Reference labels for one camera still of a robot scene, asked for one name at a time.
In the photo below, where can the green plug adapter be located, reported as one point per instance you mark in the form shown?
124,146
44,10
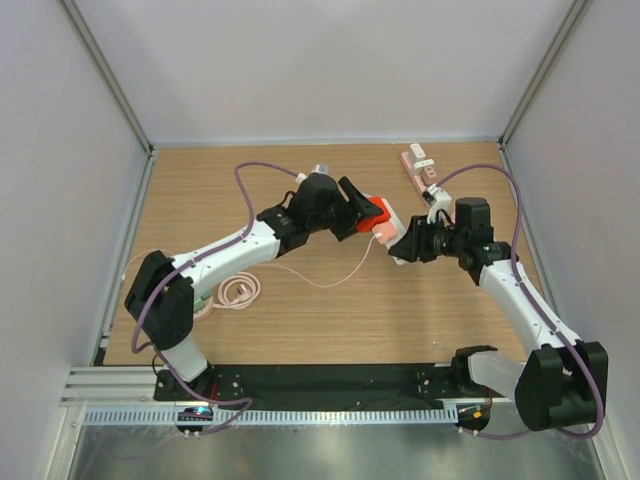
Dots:
199,302

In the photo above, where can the pink power strip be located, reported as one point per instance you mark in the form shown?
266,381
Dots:
413,175

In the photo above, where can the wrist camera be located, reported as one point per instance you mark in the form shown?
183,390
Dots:
437,200
320,168

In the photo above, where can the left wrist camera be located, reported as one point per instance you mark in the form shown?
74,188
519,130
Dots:
320,168

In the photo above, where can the mauve dual usb charger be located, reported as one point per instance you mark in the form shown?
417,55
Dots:
429,175

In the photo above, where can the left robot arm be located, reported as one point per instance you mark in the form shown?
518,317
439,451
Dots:
165,290

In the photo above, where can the pink usb charger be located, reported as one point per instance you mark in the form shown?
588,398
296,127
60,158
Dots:
385,232

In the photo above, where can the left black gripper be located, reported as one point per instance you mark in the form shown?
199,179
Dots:
355,209

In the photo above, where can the slotted cable duct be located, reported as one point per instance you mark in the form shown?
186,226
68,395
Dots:
198,416

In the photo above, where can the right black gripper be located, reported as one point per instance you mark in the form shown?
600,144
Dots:
417,242

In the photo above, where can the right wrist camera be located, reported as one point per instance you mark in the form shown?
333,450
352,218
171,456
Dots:
437,200

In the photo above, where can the white square charger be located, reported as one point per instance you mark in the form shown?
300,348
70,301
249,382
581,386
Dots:
416,153

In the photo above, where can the white power strip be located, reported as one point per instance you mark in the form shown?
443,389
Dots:
399,226

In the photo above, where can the red cube adapter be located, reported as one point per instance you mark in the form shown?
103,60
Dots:
376,215

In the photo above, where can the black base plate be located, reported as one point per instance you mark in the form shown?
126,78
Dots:
337,388

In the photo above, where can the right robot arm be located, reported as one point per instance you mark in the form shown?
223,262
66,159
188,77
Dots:
564,380

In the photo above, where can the round pink socket base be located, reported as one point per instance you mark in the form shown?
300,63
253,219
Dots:
204,312

